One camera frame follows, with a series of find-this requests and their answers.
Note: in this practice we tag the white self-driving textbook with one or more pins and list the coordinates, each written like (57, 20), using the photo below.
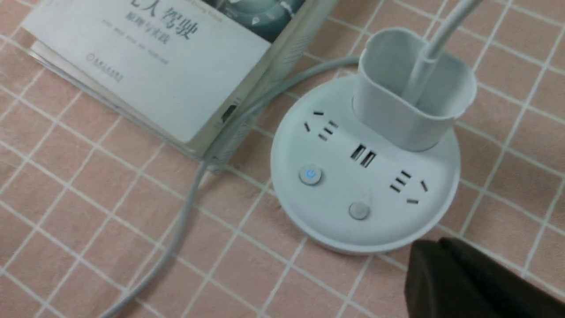
(188, 66)

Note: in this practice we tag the white desk lamp with sockets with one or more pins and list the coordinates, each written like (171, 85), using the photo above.
(370, 162)

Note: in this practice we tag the lower white book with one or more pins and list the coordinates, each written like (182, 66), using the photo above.
(45, 56)

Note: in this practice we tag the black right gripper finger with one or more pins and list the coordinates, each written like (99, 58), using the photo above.
(448, 278)

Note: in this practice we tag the pink checkered tablecloth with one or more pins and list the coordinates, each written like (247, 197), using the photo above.
(89, 200)

